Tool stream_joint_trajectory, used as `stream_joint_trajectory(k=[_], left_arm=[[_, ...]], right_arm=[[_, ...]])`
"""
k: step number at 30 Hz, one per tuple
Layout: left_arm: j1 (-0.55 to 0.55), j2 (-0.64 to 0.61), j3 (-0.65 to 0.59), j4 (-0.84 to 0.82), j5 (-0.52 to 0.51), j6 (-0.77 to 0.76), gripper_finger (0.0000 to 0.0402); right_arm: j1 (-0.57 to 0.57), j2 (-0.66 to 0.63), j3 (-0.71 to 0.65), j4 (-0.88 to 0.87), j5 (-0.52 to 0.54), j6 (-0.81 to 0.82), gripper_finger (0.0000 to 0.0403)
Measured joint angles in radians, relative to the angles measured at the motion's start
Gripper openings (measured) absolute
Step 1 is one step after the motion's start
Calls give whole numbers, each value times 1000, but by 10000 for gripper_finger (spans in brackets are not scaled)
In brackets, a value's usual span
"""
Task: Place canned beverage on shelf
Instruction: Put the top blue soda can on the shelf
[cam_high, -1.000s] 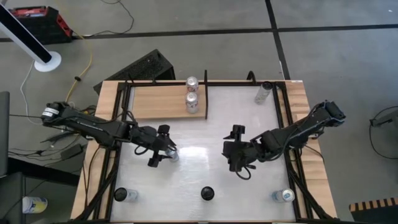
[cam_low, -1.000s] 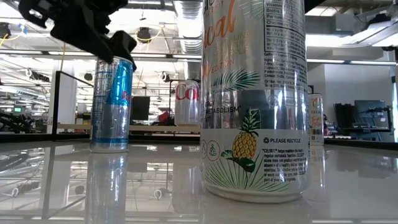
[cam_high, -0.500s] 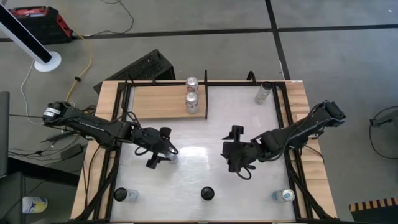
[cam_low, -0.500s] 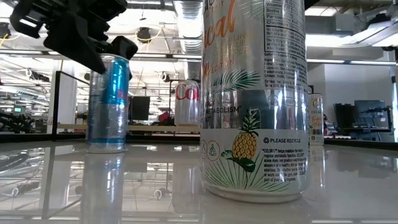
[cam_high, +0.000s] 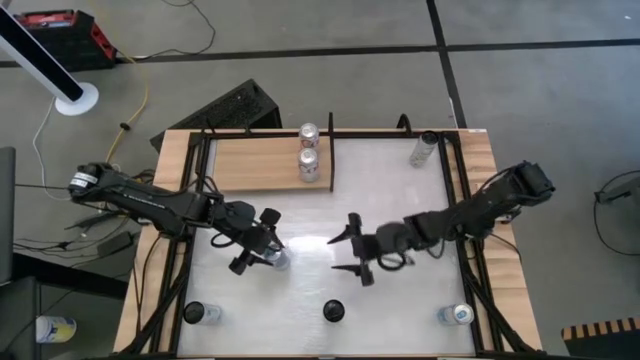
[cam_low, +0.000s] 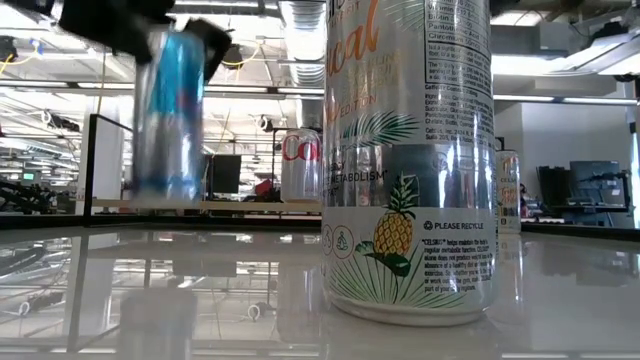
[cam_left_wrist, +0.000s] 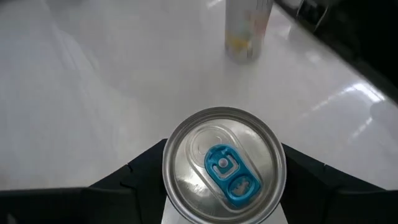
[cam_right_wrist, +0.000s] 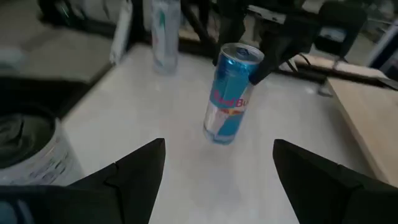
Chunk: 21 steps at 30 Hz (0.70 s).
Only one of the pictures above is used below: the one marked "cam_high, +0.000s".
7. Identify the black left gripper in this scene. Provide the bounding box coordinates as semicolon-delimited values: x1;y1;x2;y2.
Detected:
211;199;288;276

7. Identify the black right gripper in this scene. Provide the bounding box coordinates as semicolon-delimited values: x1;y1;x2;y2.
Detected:
327;213;419;288

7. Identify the blue silver Red Bull can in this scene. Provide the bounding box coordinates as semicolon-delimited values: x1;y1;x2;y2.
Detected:
262;246;293;272
436;302;476;328

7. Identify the white Celsius tropical can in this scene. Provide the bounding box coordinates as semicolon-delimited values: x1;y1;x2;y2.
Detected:
408;130;441;169
322;298;347;323

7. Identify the white Celsius peach can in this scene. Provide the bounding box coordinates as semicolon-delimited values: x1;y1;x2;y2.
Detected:
182;300;223;327

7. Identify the silver Diet Coke can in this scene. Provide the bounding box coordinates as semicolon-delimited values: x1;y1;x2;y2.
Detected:
298;122;322;150
296;147;322;184

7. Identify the black power adapter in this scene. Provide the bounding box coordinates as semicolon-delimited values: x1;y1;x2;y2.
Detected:
97;230;137;259

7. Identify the bottle on floor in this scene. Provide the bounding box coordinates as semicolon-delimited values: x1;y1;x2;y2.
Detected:
34;315;78;345

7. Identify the dark grey panel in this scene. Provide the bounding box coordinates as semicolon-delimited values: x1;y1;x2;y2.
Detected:
0;146;17;286

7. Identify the black orange striped object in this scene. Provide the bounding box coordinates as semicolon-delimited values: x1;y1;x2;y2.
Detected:
560;316;640;360

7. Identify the red black toolbox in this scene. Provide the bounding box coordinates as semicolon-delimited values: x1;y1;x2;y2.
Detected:
13;9;119;72

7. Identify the white black standing pole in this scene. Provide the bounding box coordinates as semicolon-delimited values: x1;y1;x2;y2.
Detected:
0;4;100;117

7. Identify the wooden shelf with black frame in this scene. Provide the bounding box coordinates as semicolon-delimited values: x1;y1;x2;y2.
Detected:
211;112;336;195

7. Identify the black table frame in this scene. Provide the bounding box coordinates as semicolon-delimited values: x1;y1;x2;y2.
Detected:
130;127;539;360

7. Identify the yellow cable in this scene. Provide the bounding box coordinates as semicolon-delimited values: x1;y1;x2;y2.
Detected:
103;49;151;166

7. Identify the black floor cable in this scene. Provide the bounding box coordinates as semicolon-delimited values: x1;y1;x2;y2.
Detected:
132;0;218;62

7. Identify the white cable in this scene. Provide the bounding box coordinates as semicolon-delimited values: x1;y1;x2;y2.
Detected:
31;97;71;202

